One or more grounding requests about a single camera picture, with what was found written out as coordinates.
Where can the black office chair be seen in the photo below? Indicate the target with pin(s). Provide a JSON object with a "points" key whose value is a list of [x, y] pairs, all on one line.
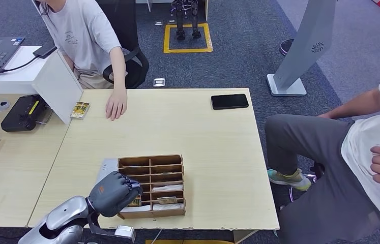
{"points": [[129, 20]]}

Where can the silver floor socket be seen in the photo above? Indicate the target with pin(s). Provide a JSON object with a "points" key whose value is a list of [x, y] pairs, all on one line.
{"points": [[158, 81]]}

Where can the person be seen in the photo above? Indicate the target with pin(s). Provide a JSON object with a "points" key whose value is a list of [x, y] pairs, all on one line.
{"points": [[82, 33], [355, 151]]}

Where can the black smartphone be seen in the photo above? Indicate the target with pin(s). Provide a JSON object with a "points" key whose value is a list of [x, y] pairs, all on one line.
{"points": [[229, 101]]}

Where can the white divider panel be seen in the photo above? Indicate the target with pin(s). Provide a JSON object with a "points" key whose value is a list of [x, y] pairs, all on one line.
{"points": [[58, 91]]}

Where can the white table frame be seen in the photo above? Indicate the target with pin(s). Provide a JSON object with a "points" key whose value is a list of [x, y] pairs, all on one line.
{"points": [[207, 10]]}

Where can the wooden slotted card organizer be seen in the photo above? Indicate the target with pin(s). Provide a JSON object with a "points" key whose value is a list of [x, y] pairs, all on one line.
{"points": [[162, 214]]}

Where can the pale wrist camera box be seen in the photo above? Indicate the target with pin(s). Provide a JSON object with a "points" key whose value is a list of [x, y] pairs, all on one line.
{"points": [[124, 232]]}

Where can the black chair base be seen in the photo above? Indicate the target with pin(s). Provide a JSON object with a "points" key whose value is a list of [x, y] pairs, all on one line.
{"points": [[318, 170]]}

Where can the grey standing kiosk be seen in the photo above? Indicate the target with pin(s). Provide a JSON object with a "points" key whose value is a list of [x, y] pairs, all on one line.
{"points": [[311, 37]]}

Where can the grey-white card reader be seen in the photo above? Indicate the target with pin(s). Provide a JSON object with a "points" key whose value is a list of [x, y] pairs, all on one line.
{"points": [[107, 168]]}

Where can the yellow room key card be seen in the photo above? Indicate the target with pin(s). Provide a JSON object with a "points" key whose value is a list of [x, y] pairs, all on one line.
{"points": [[135, 202]]}

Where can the stack of yellow-green cards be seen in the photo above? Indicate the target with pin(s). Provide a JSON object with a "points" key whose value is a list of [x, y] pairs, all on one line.
{"points": [[80, 110]]}

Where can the white side desk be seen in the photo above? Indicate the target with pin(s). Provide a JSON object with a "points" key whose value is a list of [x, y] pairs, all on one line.
{"points": [[18, 72]]}

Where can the black power adapter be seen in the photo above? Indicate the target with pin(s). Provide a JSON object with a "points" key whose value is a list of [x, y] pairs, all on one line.
{"points": [[45, 51]]}

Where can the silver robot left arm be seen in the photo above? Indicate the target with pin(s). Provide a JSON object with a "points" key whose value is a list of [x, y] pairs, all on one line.
{"points": [[63, 214]]}

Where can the person's right forearm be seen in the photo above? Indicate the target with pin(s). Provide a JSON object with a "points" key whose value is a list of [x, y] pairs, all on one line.
{"points": [[355, 106]]}

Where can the teal and yellow shoe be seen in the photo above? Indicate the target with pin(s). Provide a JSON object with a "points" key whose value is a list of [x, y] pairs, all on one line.
{"points": [[287, 178]]}

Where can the small silver floor plate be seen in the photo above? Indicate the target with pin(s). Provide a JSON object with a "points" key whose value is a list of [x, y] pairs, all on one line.
{"points": [[172, 21], [158, 22]]}

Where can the tan card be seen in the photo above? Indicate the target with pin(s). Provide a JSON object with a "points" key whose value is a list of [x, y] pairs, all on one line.
{"points": [[167, 200]]}

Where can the black round base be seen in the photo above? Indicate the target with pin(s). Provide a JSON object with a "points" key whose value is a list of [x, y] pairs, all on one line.
{"points": [[285, 46]]}

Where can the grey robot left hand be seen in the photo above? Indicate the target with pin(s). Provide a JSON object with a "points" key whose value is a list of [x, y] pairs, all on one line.
{"points": [[112, 195]]}

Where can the black device with yellow label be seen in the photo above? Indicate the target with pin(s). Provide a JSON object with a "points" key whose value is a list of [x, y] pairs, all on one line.
{"points": [[18, 116]]}

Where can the person's left forearm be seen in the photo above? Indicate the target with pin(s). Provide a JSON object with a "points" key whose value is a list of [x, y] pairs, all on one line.
{"points": [[119, 77]]}

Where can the black robot leg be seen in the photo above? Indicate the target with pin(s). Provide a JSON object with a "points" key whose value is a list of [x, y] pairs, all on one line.
{"points": [[195, 20], [180, 20]]}

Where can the grey round desk grommet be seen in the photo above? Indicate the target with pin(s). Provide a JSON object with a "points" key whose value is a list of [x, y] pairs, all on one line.
{"points": [[2, 106]]}

